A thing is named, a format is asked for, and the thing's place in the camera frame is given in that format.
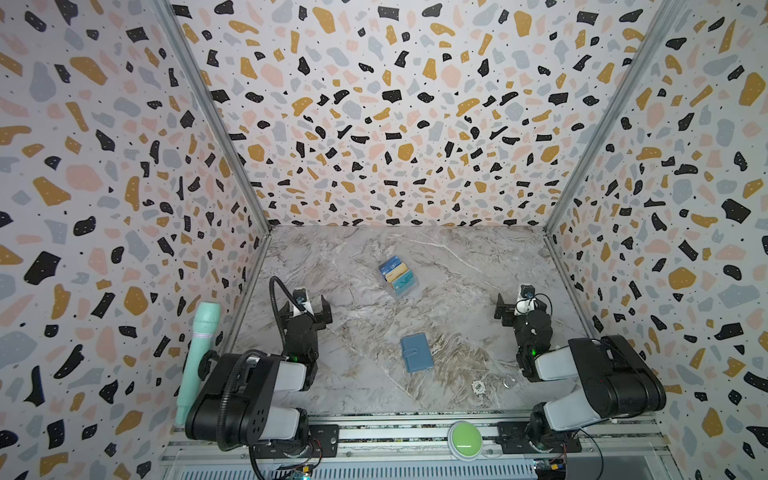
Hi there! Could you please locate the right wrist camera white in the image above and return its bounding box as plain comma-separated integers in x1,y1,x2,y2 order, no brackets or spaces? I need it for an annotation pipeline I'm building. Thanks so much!
515,284,536,315

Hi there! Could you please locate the aluminium front rail frame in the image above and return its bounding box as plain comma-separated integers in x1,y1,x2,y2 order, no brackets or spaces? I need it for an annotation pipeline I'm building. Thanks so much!
154,411,682,479

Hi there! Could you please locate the white poker chip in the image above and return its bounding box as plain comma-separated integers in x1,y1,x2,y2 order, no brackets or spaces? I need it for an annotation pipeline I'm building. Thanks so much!
472,380,486,396

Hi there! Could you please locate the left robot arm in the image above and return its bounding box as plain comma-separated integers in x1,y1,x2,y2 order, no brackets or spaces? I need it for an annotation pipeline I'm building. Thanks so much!
175,297,333,457

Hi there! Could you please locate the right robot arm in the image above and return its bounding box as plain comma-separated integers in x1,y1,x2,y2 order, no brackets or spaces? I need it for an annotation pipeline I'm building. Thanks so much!
494,285,666,453

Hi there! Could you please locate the green push button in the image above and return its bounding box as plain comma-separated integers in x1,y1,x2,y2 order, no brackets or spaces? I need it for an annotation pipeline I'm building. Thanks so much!
447,421,483,461

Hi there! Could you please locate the mint green cylinder handle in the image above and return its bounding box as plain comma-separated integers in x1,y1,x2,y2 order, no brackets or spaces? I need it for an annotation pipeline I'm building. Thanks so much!
175,302,221,427

